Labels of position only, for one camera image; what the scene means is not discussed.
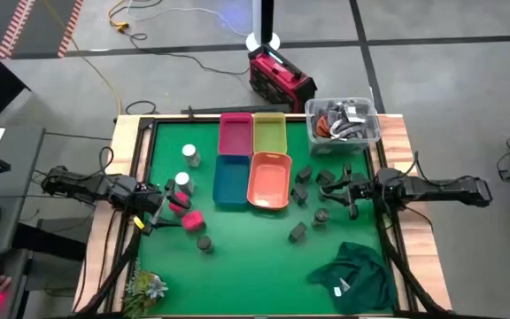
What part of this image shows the grey cloth pile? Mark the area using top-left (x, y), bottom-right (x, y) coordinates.
top-left (314, 100), bottom-right (378, 143)

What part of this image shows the black floor cable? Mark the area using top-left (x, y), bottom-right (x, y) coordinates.
top-left (128, 30), bottom-right (251, 76)

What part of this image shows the red and black toolbox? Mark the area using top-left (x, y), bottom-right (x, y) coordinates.
top-left (247, 43), bottom-right (319, 114)

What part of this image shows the round black-lidded spice jar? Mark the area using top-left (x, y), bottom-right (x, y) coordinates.
top-left (196, 235), bottom-right (215, 255)
top-left (311, 207), bottom-right (330, 229)

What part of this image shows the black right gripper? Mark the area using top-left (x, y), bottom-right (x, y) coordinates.
top-left (319, 162), bottom-right (378, 221)

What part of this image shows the coiled black cable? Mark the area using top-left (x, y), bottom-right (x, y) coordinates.
top-left (124, 99), bottom-right (158, 116)

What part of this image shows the blue plastic bin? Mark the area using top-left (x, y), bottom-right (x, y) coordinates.
top-left (212, 154), bottom-right (252, 207)

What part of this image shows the white tower fan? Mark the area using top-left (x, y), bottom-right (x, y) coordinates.
top-left (244, 0), bottom-right (282, 52)

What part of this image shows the grey desk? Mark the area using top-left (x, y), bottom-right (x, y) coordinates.
top-left (0, 126), bottom-right (46, 319)

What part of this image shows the long black bar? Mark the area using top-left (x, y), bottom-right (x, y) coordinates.
top-left (180, 104), bottom-right (292, 116)

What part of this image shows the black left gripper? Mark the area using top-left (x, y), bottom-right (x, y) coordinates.
top-left (142, 178), bottom-right (192, 235)

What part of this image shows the yellow extension cord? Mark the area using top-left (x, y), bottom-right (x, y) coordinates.
top-left (107, 0), bottom-right (150, 33)

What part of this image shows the thin yellow cable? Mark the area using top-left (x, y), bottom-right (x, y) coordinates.
top-left (42, 0), bottom-right (124, 117)

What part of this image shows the dark green cloth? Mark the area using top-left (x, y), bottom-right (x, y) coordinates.
top-left (306, 241), bottom-right (398, 315)

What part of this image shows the pink plastic bin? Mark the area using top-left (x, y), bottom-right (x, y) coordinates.
top-left (218, 112), bottom-right (255, 157)

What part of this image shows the yellow-green plastic bin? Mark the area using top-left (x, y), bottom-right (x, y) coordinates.
top-left (252, 112), bottom-right (289, 155)

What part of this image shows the white-capped spice jar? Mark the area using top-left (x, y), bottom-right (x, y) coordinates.
top-left (174, 171), bottom-right (195, 196)
top-left (181, 143), bottom-right (202, 168)

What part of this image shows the white floor cable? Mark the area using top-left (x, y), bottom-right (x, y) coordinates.
top-left (126, 0), bottom-right (250, 37)

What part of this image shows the orange plastic bin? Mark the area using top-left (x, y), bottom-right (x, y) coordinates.
top-left (246, 151), bottom-right (293, 211)

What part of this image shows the clear plastic storage box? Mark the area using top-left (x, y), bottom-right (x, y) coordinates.
top-left (304, 97), bottom-right (382, 156)

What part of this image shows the square black-lidded spice jar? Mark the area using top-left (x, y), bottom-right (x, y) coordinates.
top-left (287, 222), bottom-right (309, 244)
top-left (294, 165), bottom-right (314, 185)
top-left (314, 168), bottom-right (336, 187)
top-left (290, 183), bottom-right (309, 206)

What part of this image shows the orange cloth item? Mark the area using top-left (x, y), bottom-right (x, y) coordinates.
top-left (315, 114), bottom-right (330, 138)

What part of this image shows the small succulent plant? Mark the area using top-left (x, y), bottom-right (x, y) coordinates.
top-left (123, 261), bottom-right (170, 318)

